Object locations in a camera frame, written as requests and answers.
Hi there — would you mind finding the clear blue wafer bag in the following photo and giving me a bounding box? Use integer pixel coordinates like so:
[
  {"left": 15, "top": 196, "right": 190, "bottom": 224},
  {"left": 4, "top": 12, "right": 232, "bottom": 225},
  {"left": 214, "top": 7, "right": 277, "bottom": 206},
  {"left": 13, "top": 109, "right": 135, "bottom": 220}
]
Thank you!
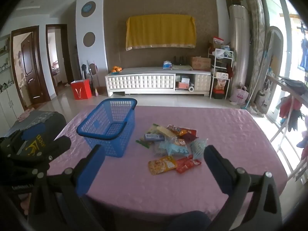
[{"left": 190, "top": 138, "right": 208, "bottom": 160}]

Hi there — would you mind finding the red snack packet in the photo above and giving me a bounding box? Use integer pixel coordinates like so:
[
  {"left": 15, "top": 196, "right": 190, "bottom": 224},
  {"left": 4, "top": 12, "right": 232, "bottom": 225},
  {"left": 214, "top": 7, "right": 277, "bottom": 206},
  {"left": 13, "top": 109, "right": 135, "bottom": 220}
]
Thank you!
[{"left": 176, "top": 154, "right": 202, "bottom": 174}]

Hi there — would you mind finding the dark purple snack packet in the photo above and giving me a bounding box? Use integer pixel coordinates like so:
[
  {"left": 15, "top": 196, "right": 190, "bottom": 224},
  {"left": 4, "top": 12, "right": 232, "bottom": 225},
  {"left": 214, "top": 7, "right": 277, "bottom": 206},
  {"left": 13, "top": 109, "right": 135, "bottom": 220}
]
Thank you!
[{"left": 179, "top": 130, "right": 197, "bottom": 142}]

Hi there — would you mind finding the clear blue cookie bag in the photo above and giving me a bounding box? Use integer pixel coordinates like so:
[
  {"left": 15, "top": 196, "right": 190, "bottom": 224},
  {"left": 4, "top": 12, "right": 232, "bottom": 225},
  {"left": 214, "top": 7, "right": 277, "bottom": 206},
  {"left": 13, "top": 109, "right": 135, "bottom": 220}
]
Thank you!
[{"left": 153, "top": 139, "right": 189, "bottom": 157}]

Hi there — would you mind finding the blue plastic basket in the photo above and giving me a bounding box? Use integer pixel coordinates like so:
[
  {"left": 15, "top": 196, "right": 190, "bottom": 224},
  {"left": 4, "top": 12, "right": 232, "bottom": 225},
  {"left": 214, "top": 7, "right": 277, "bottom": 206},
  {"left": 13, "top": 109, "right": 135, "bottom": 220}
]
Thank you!
[{"left": 76, "top": 98, "right": 137, "bottom": 157}]

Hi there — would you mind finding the orange snack bar wrapper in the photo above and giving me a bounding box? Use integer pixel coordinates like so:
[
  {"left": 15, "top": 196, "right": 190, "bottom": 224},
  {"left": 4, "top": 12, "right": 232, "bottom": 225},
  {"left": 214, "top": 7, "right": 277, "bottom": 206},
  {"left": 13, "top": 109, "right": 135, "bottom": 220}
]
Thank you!
[{"left": 167, "top": 125, "right": 197, "bottom": 137}]

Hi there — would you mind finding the orange silver snack pouch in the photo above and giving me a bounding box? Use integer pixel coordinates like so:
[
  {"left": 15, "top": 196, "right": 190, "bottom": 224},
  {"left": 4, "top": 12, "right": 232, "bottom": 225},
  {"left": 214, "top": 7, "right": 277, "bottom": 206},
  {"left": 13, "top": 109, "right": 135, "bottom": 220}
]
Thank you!
[{"left": 148, "top": 156, "right": 177, "bottom": 175}]

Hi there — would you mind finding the clear cream cracker pack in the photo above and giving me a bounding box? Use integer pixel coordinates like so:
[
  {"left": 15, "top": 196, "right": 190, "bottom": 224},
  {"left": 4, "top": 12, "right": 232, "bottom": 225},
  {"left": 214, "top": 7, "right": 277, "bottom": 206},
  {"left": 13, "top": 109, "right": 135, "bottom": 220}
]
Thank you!
[{"left": 157, "top": 126, "right": 177, "bottom": 139}]

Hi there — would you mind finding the silver purple candy tube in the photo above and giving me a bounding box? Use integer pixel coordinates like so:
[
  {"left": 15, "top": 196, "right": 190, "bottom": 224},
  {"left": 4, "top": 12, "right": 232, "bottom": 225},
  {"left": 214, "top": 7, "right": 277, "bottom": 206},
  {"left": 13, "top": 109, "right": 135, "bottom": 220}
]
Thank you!
[{"left": 144, "top": 134, "right": 165, "bottom": 142}]

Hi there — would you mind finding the green soda cracker pack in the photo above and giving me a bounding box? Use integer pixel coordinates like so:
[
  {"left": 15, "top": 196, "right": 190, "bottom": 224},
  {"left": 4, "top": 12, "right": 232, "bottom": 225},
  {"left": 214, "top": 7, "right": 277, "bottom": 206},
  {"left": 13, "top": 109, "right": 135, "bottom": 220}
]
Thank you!
[{"left": 136, "top": 124, "right": 165, "bottom": 148}]

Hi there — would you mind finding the pink quilted tablecloth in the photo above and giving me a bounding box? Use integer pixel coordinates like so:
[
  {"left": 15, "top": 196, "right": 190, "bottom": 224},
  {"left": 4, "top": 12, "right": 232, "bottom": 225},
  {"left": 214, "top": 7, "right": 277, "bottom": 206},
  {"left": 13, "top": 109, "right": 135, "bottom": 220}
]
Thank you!
[{"left": 48, "top": 99, "right": 287, "bottom": 218}]

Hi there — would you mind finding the brown wooden door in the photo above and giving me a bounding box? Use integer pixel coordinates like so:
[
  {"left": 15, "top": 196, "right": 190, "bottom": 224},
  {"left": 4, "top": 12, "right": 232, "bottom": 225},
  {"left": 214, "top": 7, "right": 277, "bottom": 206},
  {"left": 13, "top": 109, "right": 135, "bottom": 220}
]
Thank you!
[{"left": 21, "top": 32, "right": 42, "bottom": 104}]

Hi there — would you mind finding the pink shopping bag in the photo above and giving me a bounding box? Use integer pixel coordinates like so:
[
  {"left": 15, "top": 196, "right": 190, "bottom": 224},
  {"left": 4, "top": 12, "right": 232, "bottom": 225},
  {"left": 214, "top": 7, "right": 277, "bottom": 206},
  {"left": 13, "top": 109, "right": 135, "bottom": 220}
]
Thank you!
[{"left": 230, "top": 86, "right": 249, "bottom": 105}]

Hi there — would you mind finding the red box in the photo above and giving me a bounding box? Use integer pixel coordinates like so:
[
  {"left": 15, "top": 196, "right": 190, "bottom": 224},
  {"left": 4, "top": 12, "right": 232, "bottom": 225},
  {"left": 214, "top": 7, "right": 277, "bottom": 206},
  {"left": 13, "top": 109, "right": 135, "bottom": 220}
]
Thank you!
[{"left": 70, "top": 79, "right": 92, "bottom": 100}]

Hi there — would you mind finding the plate of oranges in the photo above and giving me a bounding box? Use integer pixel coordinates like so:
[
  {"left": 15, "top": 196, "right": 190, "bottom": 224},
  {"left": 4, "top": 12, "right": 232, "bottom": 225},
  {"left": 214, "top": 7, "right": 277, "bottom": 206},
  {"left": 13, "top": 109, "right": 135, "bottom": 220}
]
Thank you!
[{"left": 111, "top": 66, "right": 122, "bottom": 73}]

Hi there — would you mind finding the white metal shelf rack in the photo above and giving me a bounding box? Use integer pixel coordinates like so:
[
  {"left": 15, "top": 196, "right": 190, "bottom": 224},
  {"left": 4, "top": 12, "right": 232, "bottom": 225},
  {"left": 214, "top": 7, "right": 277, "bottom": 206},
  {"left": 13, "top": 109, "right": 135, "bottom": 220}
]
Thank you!
[{"left": 208, "top": 48, "right": 234, "bottom": 99}]

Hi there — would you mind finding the cardboard box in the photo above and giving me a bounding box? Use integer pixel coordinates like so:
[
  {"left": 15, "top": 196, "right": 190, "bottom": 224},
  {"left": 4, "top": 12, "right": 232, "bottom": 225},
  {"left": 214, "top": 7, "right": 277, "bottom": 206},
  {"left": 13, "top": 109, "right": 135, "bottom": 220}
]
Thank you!
[{"left": 191, "top": 56, "right": 211, "bottom": 71}]

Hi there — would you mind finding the white tv cabinet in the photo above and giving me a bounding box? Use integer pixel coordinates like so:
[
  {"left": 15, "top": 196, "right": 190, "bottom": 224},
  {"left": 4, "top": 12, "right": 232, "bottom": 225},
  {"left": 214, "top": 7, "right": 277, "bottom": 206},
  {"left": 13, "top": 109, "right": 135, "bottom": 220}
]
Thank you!
[{"left": 105, "top": 67, "right": 211, "bottom": 96}]

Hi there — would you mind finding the blue tissue pack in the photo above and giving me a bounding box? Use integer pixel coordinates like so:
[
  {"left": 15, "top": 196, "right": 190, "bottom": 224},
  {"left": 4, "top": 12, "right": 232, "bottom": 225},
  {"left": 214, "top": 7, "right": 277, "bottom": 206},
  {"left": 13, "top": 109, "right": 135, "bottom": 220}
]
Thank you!
[{"left": 162, "top": 61, "right": 172, "bottom": 69}]

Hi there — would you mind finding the yellow cloth covered television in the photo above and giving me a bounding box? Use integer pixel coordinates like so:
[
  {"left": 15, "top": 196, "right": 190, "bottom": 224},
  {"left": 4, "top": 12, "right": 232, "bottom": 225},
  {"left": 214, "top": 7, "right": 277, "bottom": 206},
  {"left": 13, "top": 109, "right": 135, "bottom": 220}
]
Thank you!
[{"left": 125, "top": 14, "right": 197, "bottom": 51}]

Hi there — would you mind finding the tall standing air conditioner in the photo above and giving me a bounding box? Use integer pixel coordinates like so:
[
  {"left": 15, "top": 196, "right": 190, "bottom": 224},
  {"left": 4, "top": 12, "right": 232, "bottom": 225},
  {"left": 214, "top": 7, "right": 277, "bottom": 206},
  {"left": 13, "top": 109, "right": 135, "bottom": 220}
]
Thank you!
[{"left": 229, "top": 5, "right": 249, "bottom": 93}]

